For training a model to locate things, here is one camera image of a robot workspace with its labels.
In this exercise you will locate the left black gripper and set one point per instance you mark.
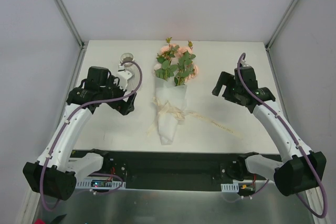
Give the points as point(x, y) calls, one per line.
point(122, 100)

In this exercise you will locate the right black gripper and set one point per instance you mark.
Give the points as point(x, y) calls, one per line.
point(226, 87)

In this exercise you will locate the cream ribbon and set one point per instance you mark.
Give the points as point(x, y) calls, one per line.
point(180, 116)

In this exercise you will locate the white wrapping paper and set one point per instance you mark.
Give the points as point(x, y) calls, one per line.
point(170, 103)

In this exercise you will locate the pink flowers with green leaves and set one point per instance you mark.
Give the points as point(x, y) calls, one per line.
point(176, 62)

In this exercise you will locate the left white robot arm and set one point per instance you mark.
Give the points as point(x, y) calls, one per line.
point(53, 174)

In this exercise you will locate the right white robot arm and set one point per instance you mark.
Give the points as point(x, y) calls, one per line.
point(300, 168)

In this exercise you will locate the white ribbed ceramic vase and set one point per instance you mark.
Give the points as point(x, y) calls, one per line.
point(127, 59)

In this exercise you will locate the black object at bottom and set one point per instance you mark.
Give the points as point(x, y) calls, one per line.
point(58, 219)

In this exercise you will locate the red object at bottom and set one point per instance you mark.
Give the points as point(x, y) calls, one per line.
point(39, 221)

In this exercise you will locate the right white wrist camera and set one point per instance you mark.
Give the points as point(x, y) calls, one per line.
point(244, 64)

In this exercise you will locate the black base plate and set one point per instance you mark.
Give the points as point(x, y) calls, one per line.
point(169, 171)

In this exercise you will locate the left aluminium frame post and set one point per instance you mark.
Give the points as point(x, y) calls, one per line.
point(70, 23)

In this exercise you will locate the aluminium frame post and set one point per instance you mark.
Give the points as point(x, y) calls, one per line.
point(70, 23)
point(284, 19)

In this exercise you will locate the left white cable duct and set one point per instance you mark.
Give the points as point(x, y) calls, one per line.
point(90, 183)

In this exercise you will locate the white cable duct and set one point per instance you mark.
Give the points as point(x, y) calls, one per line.
point(90, 183)
point(230, 188)

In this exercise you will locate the right white cable duct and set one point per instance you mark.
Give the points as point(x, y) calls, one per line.
point(230, 188)

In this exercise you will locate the right aluminium frame post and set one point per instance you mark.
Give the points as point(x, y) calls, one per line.
point(284, 19)

